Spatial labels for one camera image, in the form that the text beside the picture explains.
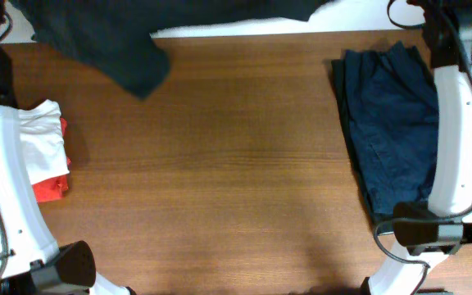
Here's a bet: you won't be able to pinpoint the black Nike t-shirt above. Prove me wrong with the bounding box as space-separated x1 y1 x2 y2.
11 0 326 99

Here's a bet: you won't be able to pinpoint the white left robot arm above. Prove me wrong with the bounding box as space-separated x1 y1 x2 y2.
0 1 133 294

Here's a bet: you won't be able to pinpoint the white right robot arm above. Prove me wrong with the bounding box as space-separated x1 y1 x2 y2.
360 1 472 295

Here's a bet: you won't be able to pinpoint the navy blue garment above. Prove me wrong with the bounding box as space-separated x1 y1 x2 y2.
331 43 439 224

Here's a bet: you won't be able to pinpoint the red folded shirt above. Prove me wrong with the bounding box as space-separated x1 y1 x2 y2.
27 116 70 202

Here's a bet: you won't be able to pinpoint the white folded shirt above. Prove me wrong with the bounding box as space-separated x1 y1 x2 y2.
18 100 69 184

